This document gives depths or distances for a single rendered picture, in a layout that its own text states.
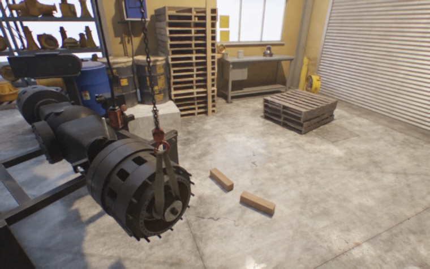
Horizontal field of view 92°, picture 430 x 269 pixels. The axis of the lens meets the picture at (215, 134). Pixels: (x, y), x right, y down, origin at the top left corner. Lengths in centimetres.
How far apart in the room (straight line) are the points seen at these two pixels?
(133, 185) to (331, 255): 191
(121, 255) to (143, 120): 231
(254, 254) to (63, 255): 176
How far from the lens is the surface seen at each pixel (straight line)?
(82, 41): 976
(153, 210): 144
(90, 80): 389
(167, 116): 401
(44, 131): 247
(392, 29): 615
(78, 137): 210
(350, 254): 259
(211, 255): 224
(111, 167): 151
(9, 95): 760
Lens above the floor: 189
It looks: 27 degrees down
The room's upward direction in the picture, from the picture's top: straight up
